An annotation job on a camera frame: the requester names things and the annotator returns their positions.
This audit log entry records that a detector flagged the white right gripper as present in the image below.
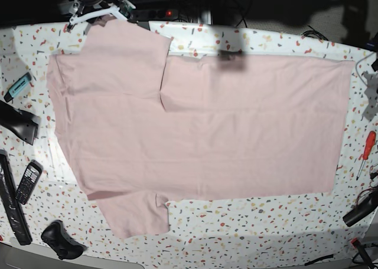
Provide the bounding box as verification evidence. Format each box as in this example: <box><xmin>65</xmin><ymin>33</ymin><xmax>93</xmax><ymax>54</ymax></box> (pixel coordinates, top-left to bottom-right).
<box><xmin>65</xmin><ymin>0</ymin><xmax>136</xmax><ymax>32</ymax></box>

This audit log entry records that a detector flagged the pink T-shirt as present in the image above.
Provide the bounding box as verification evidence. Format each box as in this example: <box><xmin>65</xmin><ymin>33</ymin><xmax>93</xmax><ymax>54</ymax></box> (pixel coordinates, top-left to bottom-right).
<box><xmin>47</xmin><ymin>19</ymin><xmax>354</xmax><ymax>238</ymax></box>

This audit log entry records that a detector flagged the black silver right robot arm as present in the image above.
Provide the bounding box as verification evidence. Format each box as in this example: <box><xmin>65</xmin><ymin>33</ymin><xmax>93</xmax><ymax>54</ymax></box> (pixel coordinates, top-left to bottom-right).
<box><xmin>65</xmin><ymin>0</ymin><xmax>136</xmax><ymax>32</ymax></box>

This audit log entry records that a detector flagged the teal highlighter marker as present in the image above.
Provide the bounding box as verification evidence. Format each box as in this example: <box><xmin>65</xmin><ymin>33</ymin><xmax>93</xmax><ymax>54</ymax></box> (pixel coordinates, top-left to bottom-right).
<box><xmin>4</xmin><ymin>73</ymin><xmax>32</xmax><ymax>103</ymax></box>

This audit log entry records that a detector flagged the black handheld device with grip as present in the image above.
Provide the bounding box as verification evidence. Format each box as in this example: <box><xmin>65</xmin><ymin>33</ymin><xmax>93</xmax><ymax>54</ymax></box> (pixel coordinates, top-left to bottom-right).
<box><xmin>1</xmin><ymin>101</ymin><xmax>41</xmax><ymax>145</ymax></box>

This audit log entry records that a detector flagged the black phone handset with keypad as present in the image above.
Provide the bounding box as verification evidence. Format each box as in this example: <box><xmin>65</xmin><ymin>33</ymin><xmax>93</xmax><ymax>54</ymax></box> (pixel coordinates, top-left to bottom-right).
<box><xmin>15</xmin><ymin>160</ymin><xmax>43</xmax><ymax>205</ymax></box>

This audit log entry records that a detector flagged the long black bar remote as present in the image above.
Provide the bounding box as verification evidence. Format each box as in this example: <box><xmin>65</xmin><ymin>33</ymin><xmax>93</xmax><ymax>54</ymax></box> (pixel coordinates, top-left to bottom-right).
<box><xmin>1</xmin><ymin>150</ymin><xmax>32</xmax><ymax>245</ymax></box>

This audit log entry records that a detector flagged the black game controller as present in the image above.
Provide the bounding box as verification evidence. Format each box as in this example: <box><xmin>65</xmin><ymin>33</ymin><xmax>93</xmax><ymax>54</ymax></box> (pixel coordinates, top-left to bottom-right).
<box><xmin>41</xmin><ymin>220</ymin><xmax>87</xmax><ymax>260</ymax></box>

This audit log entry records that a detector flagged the red and black tool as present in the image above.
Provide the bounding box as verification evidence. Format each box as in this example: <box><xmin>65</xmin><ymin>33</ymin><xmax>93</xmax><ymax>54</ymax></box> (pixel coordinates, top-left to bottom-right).
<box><xmin>351</xmin><ymin>238</ymin><xmax>377</xmax><ymax>268</ymax></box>

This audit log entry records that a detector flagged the black power strip red switch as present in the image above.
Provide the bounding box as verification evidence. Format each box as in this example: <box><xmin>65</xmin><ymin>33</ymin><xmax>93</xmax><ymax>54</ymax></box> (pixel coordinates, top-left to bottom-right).
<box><xmin>129</xmin><ymin>9</ymin><xmax>179</xmax><ymax>21</ymax></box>

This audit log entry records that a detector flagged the black cable bundle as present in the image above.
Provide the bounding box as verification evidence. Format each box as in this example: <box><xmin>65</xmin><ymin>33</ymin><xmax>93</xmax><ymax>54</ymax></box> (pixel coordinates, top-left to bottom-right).
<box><xmin>301</xmin><ymin>24</ymin><xmax>329</xmax><ymax>41</ymax></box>

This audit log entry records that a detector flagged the red handled screwdriver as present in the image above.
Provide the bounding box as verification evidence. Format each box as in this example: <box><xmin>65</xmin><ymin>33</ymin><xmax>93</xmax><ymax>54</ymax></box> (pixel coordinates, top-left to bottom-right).
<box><xmin>356</xmin><ymin>131</ymin><xmax>376</xmax><ymax>180</ymax></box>

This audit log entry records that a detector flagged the black cylindrical device with wires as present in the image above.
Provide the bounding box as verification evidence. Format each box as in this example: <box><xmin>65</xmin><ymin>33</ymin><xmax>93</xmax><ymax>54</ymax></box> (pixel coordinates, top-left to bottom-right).
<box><xmin>343</xmin><ymin>192</ymin><xmax>377</xmax><ymax>227</ymax></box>

